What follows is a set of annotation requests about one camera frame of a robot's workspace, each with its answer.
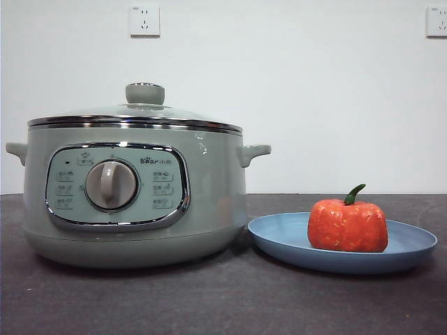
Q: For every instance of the glass lid with green knob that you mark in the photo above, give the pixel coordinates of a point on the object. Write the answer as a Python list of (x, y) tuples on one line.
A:
[(145, 93)]

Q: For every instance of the orange pumpkin with green stem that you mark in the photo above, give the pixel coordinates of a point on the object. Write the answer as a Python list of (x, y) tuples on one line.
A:
[(347, 227)]

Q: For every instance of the sage green electric steamer pot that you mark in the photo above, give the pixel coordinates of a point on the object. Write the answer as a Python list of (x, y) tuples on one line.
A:
[(209, 195)]

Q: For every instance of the blue round plate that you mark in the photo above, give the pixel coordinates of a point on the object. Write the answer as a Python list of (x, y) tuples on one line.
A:
[(279, 237)]

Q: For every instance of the white wall socket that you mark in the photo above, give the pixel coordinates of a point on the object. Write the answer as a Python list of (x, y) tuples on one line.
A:
[(145, 21), (437, 21)]

